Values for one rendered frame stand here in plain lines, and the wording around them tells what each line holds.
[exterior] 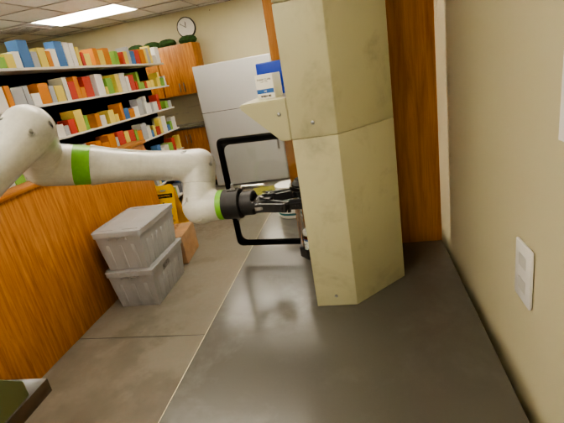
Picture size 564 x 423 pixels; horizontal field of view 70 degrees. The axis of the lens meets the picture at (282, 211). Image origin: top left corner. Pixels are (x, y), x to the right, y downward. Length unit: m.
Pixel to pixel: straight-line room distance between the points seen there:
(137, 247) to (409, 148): 2.31
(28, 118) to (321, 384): 0.90
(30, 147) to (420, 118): 1.08
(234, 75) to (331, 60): 5.14
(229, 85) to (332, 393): 5.48
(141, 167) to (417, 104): 0.86
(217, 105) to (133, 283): 3.50
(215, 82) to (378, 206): 5.21
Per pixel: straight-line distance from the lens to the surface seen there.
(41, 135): 1.15
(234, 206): 1.21
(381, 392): 0.91
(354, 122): 1.02
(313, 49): 0.98
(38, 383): 1.26
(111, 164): 1.26
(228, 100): 6.13
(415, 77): 1.36
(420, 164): 1.40
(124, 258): 3.32
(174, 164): 1.27
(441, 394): 0.92
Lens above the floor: 1.58
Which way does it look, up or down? 19 degrees down
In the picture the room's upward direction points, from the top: 10 degrees counter-clockwise
